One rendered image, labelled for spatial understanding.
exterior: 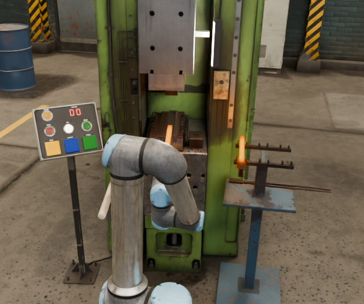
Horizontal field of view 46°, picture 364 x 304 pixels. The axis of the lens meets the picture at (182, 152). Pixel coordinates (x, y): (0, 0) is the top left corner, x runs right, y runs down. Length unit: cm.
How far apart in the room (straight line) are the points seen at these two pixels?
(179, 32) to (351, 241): 210
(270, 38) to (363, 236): 470
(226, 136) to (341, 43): 589
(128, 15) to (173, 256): 155
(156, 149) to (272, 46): 644
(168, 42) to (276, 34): 538
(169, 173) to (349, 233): 248
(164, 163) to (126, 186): 15
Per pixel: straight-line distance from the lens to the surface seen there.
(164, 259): 296
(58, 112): 246
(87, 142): 244
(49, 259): 326
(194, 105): 298
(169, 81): 243
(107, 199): 261
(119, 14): 252
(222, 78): 255
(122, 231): 150
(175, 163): 137
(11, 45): 676
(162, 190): 180
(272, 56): 773
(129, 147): 136
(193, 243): 287
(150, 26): 237
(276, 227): 356
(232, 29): 251
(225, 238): 310
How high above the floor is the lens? 201
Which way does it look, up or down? 26 degrees down
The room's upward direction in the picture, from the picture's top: 1 degrees clockwise
